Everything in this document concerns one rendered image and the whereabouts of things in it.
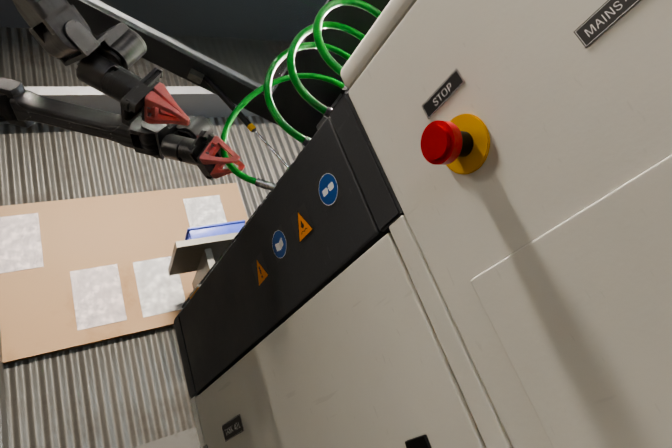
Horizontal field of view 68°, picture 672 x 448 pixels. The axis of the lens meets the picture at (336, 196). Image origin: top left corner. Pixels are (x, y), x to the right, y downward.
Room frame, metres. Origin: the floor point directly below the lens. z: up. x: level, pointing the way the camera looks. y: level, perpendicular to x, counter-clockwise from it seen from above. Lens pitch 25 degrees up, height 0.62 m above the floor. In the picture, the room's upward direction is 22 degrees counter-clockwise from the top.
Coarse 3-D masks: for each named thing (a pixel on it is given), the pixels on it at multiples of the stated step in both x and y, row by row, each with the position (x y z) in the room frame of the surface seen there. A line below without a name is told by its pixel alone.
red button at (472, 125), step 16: (432, 128) 0.36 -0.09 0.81; (448, 128) 0.35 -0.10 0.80; (464, 128) 0.38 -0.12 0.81; (480, 128) 0.37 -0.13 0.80; (432, 144) 0.36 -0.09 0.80; (448, 144) 0.36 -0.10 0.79; (464, 144) 0.37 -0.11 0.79; (480, 144) 0.38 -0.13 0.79; (432, 160) 0.37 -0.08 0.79; (448, 160) 0.37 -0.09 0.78; (464, 160) 0.39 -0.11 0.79; (480, 160) 0.38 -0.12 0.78
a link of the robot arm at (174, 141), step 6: (174, 132) 0.93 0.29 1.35; (180, 132) 0.93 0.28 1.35; (186, 132) 0.93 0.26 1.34; (168, 138) 0.90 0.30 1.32; (174, 138) 0.90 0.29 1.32; (180, 138) 0.90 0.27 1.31; (192, 138) 0.94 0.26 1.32; (162, 144) 0.91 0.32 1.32; (168, 144) 0.90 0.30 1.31; (174, 144) 0.90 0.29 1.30; (162, 150) 0.92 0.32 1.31; (168, 150) 0.91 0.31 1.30; (174, 150) 0.91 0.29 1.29; (168, 156) 0.93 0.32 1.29; (174, 156) 0.92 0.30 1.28
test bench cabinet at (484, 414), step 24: (408, 240) 0.47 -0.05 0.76; (408, 264) 0.48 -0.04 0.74; (432, 288) 0.47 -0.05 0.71; (432, 312) 0.48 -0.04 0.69; (456, 336) 0.47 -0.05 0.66; (456, 360) 0.47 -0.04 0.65; (480, 384) 0.47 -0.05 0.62; (192, 408) 0.98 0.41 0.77; (480, 408) 0.47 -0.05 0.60; (480, 432) 0.48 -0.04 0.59; (504, 432) 0.47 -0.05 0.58
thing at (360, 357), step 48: (384, 240) 0.49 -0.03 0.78; (336, 288) 0.57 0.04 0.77; (384, 288) 0.51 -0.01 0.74; (288, 336) 0.67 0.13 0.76; (336, 336) 0.59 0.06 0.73; (384, 336) 0.53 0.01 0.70; (432, 336) 0.49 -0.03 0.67; (240, 384) 0.81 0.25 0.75; (288, 384) 0.70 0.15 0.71; (336, 384) 0.62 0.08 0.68; (384, 384) 0.55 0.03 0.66; (432, 384) 0.50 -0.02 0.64; (240, 432) 0.84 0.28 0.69; (288, 432) 0.73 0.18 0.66; (336, 432) 0.64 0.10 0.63; (384, 432) 0.57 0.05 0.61; (432, 432) 0.52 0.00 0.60
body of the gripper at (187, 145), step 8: (200, 136) 0.87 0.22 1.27; (208, 136) 0.89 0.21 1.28; (184, 144) 0.90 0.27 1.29; (192, 144) 0.87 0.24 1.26; (200, 144) 0.88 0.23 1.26; (184, 152) 0.90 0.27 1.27; (192, 152) 0.87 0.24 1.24; (184, 160) 0.92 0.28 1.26; (192, 160) 0.91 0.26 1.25; (208, 176) 0.95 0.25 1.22
